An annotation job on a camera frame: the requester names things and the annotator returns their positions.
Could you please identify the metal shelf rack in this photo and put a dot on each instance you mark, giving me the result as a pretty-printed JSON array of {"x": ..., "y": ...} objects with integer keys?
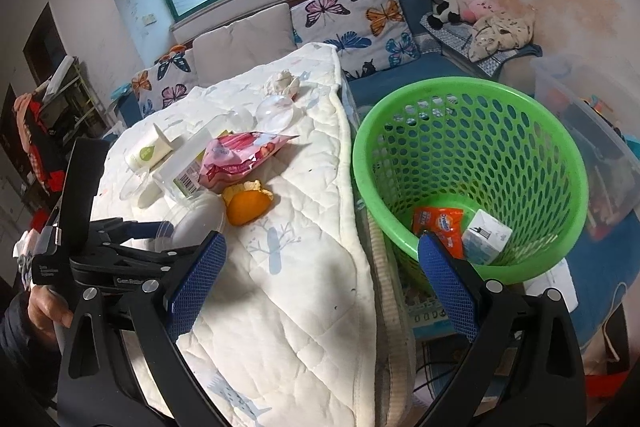
[{"x": 70, "y": 108}]

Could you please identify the red snack wrapper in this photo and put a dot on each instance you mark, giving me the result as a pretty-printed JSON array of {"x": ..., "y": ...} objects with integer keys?
[{"x": 445, "y": 223}]

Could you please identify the clear plastic bottle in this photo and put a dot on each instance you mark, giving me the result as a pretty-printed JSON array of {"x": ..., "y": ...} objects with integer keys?
[{"x": 178, "y": 176}]

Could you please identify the green plastic mesh basket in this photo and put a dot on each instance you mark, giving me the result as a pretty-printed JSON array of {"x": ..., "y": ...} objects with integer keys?
[{"x": 461, "y": 142}]

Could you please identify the small white carton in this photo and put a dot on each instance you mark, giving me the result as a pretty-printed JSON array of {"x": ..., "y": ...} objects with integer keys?
[{"x": 485, "y": 238}]

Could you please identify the beige patterned cloth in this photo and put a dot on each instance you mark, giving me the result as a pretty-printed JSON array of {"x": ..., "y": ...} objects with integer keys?
[{"x": 498, "y": 32}]

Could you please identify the orange peel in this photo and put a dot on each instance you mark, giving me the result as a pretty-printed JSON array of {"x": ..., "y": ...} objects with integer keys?
[{"x": 245, "y": 202}]

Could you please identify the blue white book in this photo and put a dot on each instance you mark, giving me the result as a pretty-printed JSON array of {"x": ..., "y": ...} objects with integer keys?
[{"x": 427, "y": 317}]

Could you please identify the beige cushion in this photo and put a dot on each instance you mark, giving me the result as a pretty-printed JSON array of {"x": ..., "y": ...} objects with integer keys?
[{"x": 228, "y": 51}]

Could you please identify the clear plastic lidded cup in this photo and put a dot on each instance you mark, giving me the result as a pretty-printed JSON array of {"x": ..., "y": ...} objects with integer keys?
[{"x": 189, "y": 223}]

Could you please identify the person's left hand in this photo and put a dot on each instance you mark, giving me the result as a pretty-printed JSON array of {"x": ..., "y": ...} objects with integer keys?
[{"x": 45, "y": 311}]

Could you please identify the white quilted table cover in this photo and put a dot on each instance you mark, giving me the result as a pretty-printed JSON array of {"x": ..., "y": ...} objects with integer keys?
[{"x": 287, "y": 336}]

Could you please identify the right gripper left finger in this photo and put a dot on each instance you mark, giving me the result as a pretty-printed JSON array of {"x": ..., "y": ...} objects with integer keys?
[{"x": 97, "y": 385}]

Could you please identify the round clear plastic lid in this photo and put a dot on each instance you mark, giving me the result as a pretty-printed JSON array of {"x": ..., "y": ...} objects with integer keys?
[{"x": 275, "y": 114}]

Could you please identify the pink snack bag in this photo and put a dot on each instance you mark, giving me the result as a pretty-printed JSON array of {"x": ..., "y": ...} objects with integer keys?
[{"x": 231, "y": 158}]

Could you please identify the white tissue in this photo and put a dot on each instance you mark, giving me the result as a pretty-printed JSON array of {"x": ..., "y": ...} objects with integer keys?
[{"x": 282, "y": 83}]

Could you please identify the small butterfly pillow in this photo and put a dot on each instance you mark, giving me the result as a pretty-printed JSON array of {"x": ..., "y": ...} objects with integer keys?
[{"x": 168, "y": 81}]

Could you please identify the clear plastic storage bin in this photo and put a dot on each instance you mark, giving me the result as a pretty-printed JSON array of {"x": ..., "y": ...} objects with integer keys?
[{"x": 603, "y": 119}]

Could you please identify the white green paper cup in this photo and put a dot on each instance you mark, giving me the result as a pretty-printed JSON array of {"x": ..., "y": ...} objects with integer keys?
[{"x": 148, "y": 151}]

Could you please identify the pink plush toy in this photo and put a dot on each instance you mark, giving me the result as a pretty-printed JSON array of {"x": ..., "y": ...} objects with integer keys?
[{"x": 473, "y": 10}]

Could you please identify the large butterfly pillow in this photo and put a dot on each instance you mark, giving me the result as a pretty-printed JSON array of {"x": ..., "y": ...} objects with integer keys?
[{"x": 369, "y": 35}]

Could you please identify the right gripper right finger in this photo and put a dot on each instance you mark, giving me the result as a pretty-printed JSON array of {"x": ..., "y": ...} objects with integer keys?
[{"x": 523, "y": 365}]

